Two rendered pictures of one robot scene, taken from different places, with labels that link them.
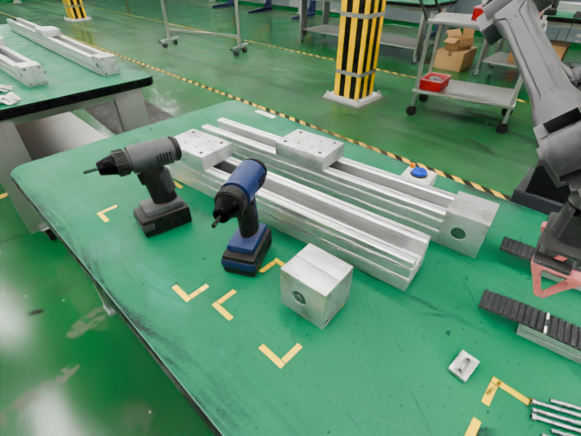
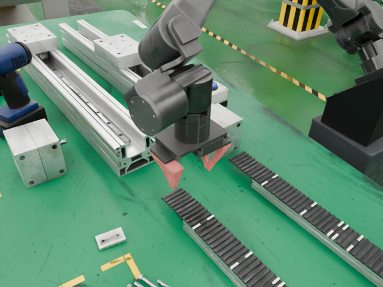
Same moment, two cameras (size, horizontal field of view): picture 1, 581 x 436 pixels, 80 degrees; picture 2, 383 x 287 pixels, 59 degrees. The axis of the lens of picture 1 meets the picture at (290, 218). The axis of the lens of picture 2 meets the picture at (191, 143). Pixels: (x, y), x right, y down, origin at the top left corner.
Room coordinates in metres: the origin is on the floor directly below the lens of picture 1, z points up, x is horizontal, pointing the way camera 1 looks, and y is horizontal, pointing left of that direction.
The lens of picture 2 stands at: (-0.04, -0.52, 1.32)
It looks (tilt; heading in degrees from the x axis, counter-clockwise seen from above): 38 degrees down; 14
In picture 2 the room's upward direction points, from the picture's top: 2 degrees clockwise
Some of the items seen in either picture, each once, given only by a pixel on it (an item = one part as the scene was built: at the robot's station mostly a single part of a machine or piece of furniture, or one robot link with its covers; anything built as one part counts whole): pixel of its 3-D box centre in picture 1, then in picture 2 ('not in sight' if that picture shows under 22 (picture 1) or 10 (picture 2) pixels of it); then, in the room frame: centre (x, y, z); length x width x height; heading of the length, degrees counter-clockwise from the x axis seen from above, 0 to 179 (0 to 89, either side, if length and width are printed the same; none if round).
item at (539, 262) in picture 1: (552, 270); (178, 164); (0.37, -0.40, 0.94); 0.07 x 0.07 x 0.09; 53
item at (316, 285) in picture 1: (319, 281); (41, 150); (0.45, -0.06, 0.83); 0.11 x 0.10 x 0.10; 141
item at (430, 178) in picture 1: (415, 184); (207, 96); (0.82, -0.35, 0.81); 0.10 x 0.08 x 0.06; 144
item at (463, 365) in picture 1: (463, 365); (110, 238); (0.30, -0.29, 0.78); 0.05 x 0.03 x 0.01; 132
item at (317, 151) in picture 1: (309, 152); (121, 54); (0.89, -0.05, 0.87); 0.16 x 0.11 x 0.07; 54
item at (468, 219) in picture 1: (468, 221); (216, 131); (0.64, -0.42, 0.83); 0.12 x 0.09 x 0.10; 144
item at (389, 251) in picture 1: (267, 196); (66, 85); (0.74, 0.06, 0.82); 0.80 x 0.10 x 0.09; 54
